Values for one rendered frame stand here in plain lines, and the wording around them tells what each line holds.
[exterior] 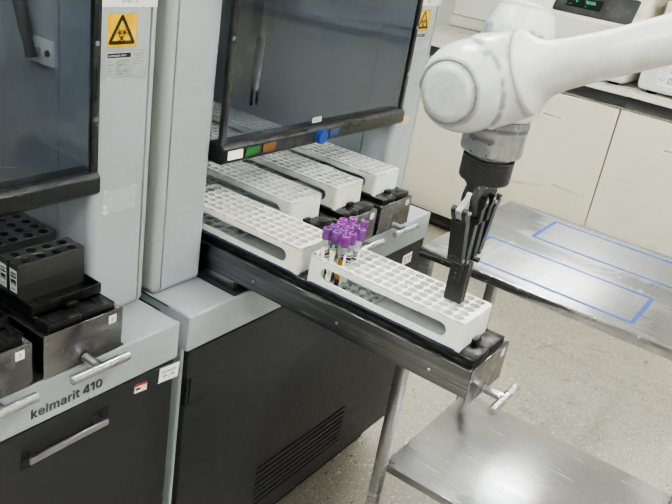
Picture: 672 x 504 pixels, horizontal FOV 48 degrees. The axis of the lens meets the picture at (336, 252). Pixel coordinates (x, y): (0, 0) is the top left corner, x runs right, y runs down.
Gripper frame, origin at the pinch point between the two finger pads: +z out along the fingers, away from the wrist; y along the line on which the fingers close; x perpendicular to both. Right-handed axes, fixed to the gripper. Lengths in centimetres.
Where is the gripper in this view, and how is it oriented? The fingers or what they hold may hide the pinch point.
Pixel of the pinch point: (458, 279)
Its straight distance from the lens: 119.5
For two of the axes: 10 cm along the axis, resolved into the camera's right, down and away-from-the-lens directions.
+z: -1.5, 9.0, 4.1
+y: -5.8, 2.5, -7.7
